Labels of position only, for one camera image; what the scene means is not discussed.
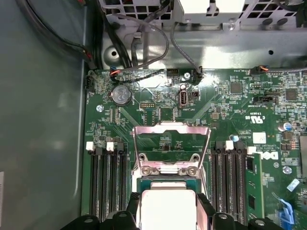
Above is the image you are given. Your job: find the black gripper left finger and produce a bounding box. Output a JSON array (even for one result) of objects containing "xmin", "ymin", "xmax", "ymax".
[{"xmin": 57, "ymin": 191, "xmax": 142, "ymax": 230}]

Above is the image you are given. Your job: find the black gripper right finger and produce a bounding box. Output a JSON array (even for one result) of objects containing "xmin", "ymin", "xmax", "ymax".
[{"xmin": 196, "ymin": 193, "xmax": 285, "ymax": 230}]

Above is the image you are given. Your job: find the metal locking lever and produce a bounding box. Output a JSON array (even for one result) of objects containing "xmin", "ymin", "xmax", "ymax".
[{"xmin": 200, "ymin": 166, "xmax": 211, "ymax": 194}]

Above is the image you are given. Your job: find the silver CPU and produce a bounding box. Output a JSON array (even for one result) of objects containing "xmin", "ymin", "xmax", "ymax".
[{"xmin": 138, "ymin": 177, "xmax": 204, "ymax": 230}]

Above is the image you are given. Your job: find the blue slot clip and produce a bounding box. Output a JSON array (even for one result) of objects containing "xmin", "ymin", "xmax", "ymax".
[{"xmin": 278, "ymin": 198, "xmax": 295, "ymax": 230}]

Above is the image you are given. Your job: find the CPU socket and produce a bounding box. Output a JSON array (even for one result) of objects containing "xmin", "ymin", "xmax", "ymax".
[{"xmin": 130, "ymin": 153, "xmax": 209, "ymax": 195}]

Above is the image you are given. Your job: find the green RAM stick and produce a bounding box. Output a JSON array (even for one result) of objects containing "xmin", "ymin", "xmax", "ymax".
[{"xmin": 245, "ymin": 153, "xmax": 266, "ymax": 222}]

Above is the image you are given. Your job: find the silver chipset heatsink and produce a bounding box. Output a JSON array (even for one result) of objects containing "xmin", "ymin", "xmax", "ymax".
[{"xmin": 298, "ymin": 134, "xmax": 307, "ymax": 179}]

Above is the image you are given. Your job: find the silver capacitor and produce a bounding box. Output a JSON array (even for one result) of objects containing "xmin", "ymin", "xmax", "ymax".
[{"xmin": 279, "ymin": 121, "xmax": 292, "ymax": 133}]

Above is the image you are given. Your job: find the green motherboard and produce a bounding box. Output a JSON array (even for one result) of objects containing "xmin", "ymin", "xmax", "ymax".
[{"xmin": 81, "ymin": 68, "xmax": 307, "ymax": 230}]

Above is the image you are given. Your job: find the coin cell battery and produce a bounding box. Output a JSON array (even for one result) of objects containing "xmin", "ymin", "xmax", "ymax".
[{"xmin": 111, "ymin": 85, "xmax": 131, "ymax": 106}]

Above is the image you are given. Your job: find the silver internal USB port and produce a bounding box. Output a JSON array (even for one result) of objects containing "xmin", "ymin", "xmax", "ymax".
[{"xmin": 179, "ymin": 83, "xmax": 189, "ymax": 107}]

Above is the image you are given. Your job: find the black PC case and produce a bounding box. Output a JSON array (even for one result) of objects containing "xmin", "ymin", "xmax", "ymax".
[{"xmin": 0, "ymin": 0, "xmax": 307, "ymax": 230}]

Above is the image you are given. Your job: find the perforated metal drive cage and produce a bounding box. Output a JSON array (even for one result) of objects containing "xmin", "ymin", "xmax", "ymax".
[{"xmin": 97, "ymin": 0, "xmax": 307, "ymax": 32}]

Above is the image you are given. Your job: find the grey sleeved cable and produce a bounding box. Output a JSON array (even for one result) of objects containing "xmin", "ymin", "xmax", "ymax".
[{"xmin": 169, "ymin": 21, "xmax": 203, "ymax": 80}]

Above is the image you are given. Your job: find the grey looped cable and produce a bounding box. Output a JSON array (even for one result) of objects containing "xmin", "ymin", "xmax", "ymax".
[{"xmin": 105, "ymin": 13, "xmax": 170, "ymax": 72}]

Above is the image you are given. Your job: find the thick black cable bundle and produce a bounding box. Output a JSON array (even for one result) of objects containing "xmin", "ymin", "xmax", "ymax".
[{"xmin": 15, "ymin": 0, "xmax": 103, "ymax": 70}]

